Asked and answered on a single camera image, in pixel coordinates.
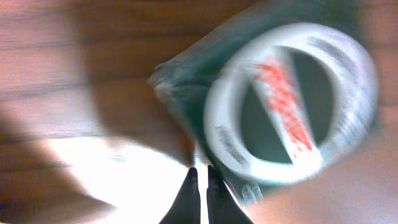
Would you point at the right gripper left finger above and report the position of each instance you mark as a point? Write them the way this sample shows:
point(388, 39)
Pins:
point(186, 208)

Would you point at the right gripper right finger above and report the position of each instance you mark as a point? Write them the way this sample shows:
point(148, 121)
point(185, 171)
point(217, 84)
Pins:
point(222, 209)

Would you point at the dark green Zam-Buk box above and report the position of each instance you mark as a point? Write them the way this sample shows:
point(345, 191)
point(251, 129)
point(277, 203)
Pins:
point(276, 94)

